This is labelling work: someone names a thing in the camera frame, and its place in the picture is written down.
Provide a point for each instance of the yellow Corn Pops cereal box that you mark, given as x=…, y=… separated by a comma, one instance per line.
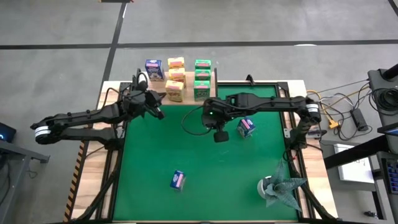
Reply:
x=174, y=90
x=177, y=74
x=176, y=62

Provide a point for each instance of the black metal beam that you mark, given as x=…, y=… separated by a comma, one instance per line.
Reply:
x=354, y=153

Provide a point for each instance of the small black floor object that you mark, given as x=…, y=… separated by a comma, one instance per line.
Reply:
x=370, y=214

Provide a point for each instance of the black power adapter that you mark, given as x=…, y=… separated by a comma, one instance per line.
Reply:
x=359, y=119

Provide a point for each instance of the wooden shelf black metal frame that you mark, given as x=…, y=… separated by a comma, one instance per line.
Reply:
x=189, y=93

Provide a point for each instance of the dark laptop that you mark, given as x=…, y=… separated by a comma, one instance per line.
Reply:
x=388, y=130

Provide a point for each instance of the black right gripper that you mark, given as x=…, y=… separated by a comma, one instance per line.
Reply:
x=219, y=112

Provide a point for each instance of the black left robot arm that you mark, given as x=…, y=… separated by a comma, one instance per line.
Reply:
x=77, y=118

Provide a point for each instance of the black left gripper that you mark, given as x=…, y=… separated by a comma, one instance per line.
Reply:
x=135, y=104

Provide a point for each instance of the blue Frosted Flakes cereal box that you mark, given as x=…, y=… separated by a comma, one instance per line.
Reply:
x=246, y=127
x=178, y=179
x=154, y=70

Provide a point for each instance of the keyboard with coloured keys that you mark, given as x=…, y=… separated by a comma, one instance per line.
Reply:
x=392, y=175

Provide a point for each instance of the green Apple Jacks cereal box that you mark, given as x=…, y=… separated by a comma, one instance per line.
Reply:
x=202, y=64
x=202, y=90
x=202, y=74

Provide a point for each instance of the white paper sheet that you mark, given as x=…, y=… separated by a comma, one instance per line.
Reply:
x=354, y=169

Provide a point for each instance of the yellow black hazard tape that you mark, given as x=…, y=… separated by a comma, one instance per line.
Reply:
x=74, y=180

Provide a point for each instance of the potted snake plant white pot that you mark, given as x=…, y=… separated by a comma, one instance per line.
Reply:
x=280, y=189

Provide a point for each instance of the black device blue light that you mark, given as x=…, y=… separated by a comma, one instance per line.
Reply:
x=6, y=132

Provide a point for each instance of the green table mat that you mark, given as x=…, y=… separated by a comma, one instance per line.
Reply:
x=202, y=174

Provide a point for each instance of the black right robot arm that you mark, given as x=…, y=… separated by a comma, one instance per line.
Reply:
x=273, y=104

